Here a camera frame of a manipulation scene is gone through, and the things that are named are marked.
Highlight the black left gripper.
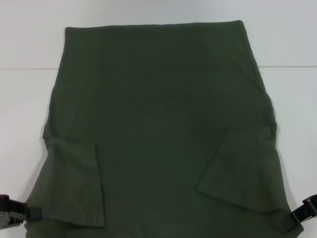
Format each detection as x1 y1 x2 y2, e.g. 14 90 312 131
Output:
0 194 43 231

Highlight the dark green shirt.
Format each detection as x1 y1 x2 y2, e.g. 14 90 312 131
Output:
24 19 306 238

